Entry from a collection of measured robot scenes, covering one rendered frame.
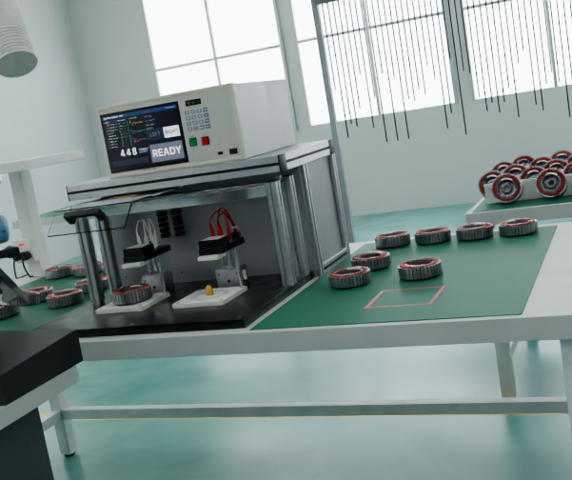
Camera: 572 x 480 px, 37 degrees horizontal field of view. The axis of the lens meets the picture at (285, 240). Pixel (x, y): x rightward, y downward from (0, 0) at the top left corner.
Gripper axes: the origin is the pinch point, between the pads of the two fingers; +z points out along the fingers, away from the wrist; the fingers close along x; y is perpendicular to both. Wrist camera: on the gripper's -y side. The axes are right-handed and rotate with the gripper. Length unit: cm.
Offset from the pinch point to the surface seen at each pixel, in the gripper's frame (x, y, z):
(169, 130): 35, -54, -16
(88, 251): 10.1, -21.3, 0.7
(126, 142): 23, -46, -19
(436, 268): 92, -63, 42
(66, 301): -4.3, -10.0, 11.3
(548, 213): 57, -141, 91
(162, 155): 32, -49, -11
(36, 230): -79, -37, 7
